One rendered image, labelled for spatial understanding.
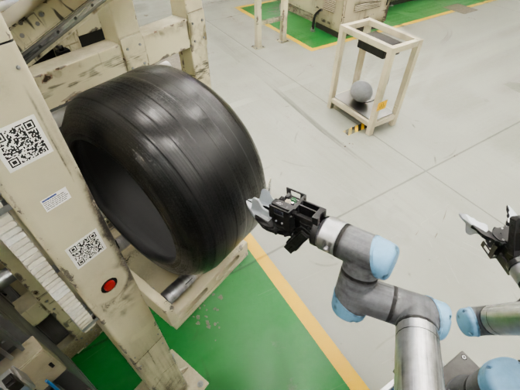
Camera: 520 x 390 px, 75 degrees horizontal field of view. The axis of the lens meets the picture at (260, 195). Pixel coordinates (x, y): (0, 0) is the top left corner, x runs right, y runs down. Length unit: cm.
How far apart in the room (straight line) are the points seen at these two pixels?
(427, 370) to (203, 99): 68
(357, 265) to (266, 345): 134
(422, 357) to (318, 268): 160
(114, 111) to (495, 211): 270
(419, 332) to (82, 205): 69
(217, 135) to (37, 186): 36
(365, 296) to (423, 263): 172
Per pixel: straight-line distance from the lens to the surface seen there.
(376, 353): 205
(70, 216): 78
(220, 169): 77
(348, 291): 72
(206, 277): 115
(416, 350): 67
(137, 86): 85
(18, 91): 65
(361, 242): 68
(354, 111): 341
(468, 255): 261
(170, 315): 105
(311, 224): 72
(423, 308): 74
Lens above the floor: 184
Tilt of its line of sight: 45 degrees down
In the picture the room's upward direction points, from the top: straight up
